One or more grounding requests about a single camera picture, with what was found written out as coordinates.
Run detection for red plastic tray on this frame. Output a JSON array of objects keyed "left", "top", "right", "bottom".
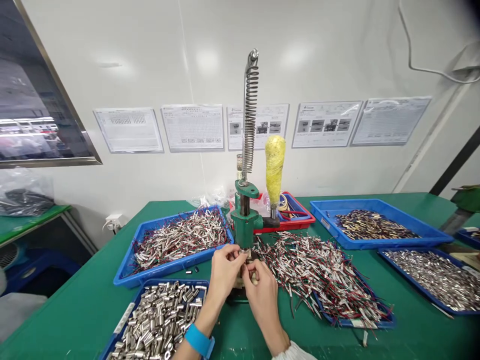
[{"left": 254, "top": 191, "right": 317, "bottom": 236}]

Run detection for green rounded object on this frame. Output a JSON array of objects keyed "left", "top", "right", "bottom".
[{"left": 451, "top": 184, "right": 480, "bottom": 215}]

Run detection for pile of brass dark parts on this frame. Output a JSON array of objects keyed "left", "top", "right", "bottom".
[{"left": 334, "top": 209, "right": 422, "bottom": 241}]

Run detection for pile of slim silver sleeves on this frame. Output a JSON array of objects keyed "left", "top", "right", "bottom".
[{"left": 381, "top": 248, "right": 480, "bottom": 313}]

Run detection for blue tray of brass parts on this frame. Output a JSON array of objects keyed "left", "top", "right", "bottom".
[{"left": 309, "top": 198, "right": 455, "bottom": 251}]

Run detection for blue tray of wired sleeves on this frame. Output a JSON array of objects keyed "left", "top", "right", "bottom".
[{"left": 113, "top": 204, "right": 236, "bottom": 290}]

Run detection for pile of finished wired sleeves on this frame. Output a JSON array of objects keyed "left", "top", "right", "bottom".
[{"left": 128, "top": 206, "right": 232, "bottom": 274}]

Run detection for photo instruction wall sheet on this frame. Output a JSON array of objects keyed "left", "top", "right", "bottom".
[{"left": 226, "top": 103, "right": 291, "bottom": 152}]

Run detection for blue plastic stool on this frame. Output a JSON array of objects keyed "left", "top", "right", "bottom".
[{"left": 6, "top": 248, "right": 82, "bottom": 294}]

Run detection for green side table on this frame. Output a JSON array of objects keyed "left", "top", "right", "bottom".
[{"left": 0, "top": 203, "right": 73, "bottom": 249}]

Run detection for person's left hand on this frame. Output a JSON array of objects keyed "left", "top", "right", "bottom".
[{"left": 204, "top": 244, "right": 248, "bottom": 306}]

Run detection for heap of red black wires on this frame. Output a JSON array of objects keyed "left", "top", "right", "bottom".
[{"left": 254, "top": 230, "right": 395, "bottom": 332}]

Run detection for white wall cable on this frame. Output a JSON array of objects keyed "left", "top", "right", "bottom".
[{"left": 397, "top": 0, "right": 480, "bottom": 82}]

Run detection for metal framed window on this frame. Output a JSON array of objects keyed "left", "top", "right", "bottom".
[{"left": 0, "top": 0, "right": 104, "bottom": 170}]

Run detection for white wall socket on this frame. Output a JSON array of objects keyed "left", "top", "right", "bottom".
[{"left": 103, "top": 213, "right": 125, "bottom": 231}]

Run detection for plastic bag of dark parts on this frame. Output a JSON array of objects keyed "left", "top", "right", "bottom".
[{"left": 0, "top": 166, "right": 56, "bottom": 218}]

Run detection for table chart wall sheet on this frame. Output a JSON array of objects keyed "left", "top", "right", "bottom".
[{"left": 92, "top": 107, "right": 166, "bottom": 155}]

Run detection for dense grid wall sheet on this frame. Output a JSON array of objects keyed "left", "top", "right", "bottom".
[{"left": 160, "top": 103, "right": 226, "bottom": 154}]

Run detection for green hand press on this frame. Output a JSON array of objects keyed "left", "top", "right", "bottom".
[{"left": 226, "top": 179, "right": 281, "bottom": 305}]

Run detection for yellow wrapped press lever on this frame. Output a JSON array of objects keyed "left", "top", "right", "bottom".
[{"left": 262, "top": 134, "right": 287, "bottom": 233}]

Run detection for pile of silver metal tubes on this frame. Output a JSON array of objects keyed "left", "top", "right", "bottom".
[{"left": 111, "top": 282, "right": 208, "bottom": 360}]

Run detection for text form wall sheet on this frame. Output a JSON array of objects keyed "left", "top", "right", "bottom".
[{"left": 350, "top": 95, "right": 433, "bottom": 148}]

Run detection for long metal coil spring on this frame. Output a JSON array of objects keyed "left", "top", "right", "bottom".
[{"left": 241, "top": 47, "right": 261, "bottom": 187}]

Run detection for wide photo instruction sheet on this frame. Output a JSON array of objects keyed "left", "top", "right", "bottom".
[{"left": 291, "top": 100, "right": 364, "bottom": 149}]

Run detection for blue tray under wire heap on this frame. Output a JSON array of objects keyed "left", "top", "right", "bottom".
[{"left": 310, "top": 262, "right": 398, "bottom": 332}]

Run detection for blue tray of metal tubes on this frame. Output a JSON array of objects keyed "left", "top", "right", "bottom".
[{"left": 97, "top": 278, "right": 211, "bottom": 360}]

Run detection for person's right hand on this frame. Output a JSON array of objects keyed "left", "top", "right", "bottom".
[{"left": 239, "top": 258, "right": 281, "bottom": 314}]

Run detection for clear plastic bags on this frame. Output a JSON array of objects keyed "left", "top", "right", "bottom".
[{"left": 194, "top": 185, "right": 236, "bottom": 212}]

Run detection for blue tray of slim sleeves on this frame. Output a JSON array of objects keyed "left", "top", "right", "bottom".
[{"left": 376, "top": 245, "right": 480, "bottom": 317}]

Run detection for small blue tray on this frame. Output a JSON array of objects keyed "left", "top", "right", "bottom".
[{"left": 455, "top": 226, "right": 480, "bottom": 251}]

